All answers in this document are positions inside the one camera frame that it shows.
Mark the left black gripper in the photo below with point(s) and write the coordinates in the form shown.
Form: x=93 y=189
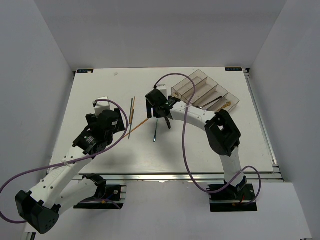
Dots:
x=92 y=119

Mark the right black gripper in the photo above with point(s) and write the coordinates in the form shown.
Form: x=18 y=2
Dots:
x=149 y=110

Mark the black knife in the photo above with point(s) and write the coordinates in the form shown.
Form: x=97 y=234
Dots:
x=168 y=123

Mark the iridescent fork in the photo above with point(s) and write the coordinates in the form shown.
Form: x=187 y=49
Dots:
x=155 y=131

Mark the black spoon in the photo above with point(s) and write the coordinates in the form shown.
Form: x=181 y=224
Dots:
x=211 y=102

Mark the ornate gold fork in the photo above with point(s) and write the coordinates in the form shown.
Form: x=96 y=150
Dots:
x=227 y=104

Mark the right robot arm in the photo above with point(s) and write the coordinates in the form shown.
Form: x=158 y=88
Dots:
x=222 y=133

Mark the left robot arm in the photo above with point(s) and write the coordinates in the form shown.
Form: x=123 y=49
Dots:
x=43 y=204

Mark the orange chopstick upright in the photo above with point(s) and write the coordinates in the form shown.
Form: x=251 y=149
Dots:
x=134 y=100

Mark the dark blue chopstick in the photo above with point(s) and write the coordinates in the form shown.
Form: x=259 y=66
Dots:
x=130 y=127

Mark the left blue label sticker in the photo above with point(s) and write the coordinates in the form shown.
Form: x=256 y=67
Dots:
x=84 y=71

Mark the blue label sticker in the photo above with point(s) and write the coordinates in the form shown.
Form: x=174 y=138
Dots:
x=84 y=71
x=233 y=69

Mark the clear four-compartment organizer tray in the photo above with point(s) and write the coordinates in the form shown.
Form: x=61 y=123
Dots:
x=200 y=89

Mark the right blue label sticker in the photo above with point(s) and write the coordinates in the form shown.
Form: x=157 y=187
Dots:
x=233 y=69

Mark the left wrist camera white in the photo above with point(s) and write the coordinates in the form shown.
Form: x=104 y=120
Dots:
x=101 y=105

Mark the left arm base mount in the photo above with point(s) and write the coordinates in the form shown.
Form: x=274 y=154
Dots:
x=108 y=196

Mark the aluminium table rail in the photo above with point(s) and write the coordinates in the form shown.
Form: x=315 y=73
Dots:
x=276 y=176

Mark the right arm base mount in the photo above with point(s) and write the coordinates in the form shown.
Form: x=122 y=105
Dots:
x=227 y=202

